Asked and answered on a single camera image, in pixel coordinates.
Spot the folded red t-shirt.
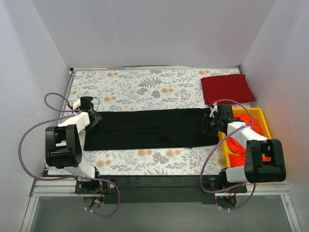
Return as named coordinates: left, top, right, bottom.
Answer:
left=201, top=74, right=256, bottom=104

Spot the yellow plastic bin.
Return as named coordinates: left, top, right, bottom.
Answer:
left=222, top=108, right=286, bottom=183

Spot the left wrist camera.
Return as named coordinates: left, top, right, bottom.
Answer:
left=68, top=96, right=94, bottom=111

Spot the black t-shirt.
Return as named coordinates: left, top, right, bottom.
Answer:
left=84, top=108, right=219, bottom=151

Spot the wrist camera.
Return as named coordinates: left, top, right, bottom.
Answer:
left=68, top=96, right=94, bottom=111
left=210, top=103, right=234, bottom=120

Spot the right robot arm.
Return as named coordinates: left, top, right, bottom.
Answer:
left=199, top=112, right=286, bottom=193

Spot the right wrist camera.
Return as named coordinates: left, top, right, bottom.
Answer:
left=210, top=103, right=234, bottom=120

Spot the floral table mat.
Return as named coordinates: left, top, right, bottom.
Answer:
left=48, top=68, right=252, bottom=176

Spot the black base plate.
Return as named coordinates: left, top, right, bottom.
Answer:
left=74, top=175, right=233, bottom=204

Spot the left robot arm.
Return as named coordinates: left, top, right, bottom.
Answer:
left=45, top=106, right=103, bottom=193

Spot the orange t-shirt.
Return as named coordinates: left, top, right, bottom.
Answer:
left=225, top=114, right=271, bottom=167

